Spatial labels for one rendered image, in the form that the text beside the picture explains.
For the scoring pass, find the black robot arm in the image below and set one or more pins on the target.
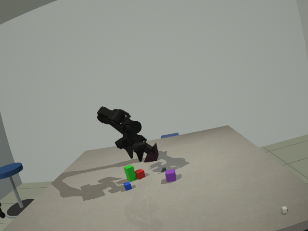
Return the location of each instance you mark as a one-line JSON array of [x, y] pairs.
[[119, 119]]

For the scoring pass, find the red block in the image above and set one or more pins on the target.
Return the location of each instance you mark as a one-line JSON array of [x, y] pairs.
[[140, 174]]

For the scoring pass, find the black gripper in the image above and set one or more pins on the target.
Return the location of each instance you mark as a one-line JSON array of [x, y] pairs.
[[138, 148]]

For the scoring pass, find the green block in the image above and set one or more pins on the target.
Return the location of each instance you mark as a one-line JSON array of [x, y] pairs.
[[131, 177], [129, 170]]

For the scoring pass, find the small white cube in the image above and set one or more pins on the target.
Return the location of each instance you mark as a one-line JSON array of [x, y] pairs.
[[284, 209]]

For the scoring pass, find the purple cube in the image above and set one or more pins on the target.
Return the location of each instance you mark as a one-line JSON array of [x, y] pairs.
[[170, 175]]

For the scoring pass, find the blue cube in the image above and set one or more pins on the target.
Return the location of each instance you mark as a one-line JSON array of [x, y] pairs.
[[127, 186]]

